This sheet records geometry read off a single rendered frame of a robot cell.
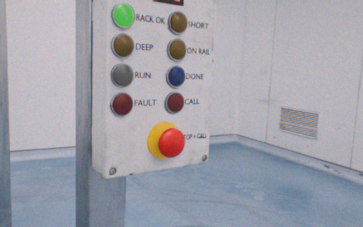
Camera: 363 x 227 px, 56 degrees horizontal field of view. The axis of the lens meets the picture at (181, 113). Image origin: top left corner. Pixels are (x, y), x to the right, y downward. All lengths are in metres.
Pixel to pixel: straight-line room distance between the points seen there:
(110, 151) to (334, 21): 3.58
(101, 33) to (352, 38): 3.42
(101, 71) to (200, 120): 0.16
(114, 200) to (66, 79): 3.36
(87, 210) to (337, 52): 3.49
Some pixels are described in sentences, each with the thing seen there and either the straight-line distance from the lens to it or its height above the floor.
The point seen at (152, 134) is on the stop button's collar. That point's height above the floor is 0.92.
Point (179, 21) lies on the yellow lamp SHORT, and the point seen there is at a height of 1.07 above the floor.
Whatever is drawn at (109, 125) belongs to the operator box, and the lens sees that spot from 0.43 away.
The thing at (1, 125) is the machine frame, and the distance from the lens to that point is 1.59.
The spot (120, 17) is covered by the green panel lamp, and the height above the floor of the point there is 1.07.
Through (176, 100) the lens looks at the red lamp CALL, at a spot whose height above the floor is 0.97.
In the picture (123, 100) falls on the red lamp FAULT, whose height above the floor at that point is 0.97.
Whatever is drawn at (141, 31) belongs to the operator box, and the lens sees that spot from 0.45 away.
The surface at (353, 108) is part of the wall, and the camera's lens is 3.71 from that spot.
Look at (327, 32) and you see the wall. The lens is 3.93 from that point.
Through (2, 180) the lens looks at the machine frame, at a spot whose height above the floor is 0.51.
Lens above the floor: 1.01
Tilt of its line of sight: 8 degrees down
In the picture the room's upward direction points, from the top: 2 degrees clockwise
